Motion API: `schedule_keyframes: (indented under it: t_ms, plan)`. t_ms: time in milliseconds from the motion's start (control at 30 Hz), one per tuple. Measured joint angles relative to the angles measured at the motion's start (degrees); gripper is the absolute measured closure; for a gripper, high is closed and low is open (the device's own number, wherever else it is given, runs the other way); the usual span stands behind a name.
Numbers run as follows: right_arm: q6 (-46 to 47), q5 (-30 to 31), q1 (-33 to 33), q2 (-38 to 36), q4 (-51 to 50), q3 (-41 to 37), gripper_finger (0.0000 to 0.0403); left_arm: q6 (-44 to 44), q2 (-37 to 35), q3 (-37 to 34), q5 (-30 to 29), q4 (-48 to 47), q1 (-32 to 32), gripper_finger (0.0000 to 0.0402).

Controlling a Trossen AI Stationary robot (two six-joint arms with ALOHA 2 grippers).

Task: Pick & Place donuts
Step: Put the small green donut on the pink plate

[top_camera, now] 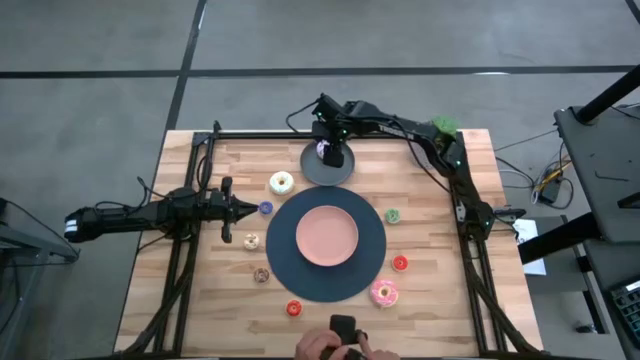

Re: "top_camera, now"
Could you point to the person's right hand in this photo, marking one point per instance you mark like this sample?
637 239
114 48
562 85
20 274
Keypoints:
375 354

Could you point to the pink round plate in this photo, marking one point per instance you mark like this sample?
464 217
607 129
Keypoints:
327 236

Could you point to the person's hand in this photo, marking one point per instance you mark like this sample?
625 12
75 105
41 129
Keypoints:
375 354
312 345

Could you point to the dark grey round plate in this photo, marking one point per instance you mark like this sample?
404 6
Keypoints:
320 175

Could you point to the black power adapter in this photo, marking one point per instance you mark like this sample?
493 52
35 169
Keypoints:
552 191

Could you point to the grey metal desk frame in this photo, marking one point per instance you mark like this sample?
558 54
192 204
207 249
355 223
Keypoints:
30 245

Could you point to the small green donut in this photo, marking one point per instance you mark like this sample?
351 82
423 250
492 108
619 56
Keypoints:
388 216

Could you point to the grey cart top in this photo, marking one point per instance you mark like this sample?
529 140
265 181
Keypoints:
600 160

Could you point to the small red donut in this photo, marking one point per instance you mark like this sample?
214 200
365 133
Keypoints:
289 308
395 263

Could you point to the small chocolate sprinkled donut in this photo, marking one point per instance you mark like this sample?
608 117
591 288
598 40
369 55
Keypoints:
257 276

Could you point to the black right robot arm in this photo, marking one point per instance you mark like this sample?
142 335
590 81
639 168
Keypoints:
390 125

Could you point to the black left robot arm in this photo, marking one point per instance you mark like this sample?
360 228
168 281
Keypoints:
125 218

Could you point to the dark grey desk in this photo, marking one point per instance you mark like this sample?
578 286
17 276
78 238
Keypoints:
605 260

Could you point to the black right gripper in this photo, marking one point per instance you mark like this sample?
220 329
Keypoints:
336 157

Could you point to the black support beam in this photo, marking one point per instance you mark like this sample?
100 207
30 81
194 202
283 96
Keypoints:
555 237

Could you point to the white paper sheet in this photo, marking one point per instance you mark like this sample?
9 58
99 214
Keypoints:
530 230

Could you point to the dark blue woven placemat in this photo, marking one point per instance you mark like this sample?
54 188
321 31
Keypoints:
285 270

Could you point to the black aluminium table frame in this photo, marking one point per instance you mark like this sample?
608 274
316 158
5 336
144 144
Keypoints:
260 135

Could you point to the large lilac glazed donut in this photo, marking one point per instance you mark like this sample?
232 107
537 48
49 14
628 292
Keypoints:
321 149

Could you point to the large white glazed donut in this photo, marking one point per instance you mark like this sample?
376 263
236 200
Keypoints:
274 183

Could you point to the small blue donut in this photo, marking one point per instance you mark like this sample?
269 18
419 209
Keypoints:
261 208

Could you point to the black computer keyboard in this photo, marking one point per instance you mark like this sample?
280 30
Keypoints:
627 307

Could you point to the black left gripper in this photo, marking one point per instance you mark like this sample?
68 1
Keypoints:
217 207

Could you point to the black round pole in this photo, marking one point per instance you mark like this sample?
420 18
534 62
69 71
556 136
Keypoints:
607 95

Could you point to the large pink sprinkled donut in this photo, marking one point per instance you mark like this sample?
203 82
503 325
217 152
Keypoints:
375 295

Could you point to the person's left hand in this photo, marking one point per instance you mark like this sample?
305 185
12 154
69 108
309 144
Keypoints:
312 345

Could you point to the plant in white patterned pot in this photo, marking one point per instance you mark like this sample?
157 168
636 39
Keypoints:
445 125

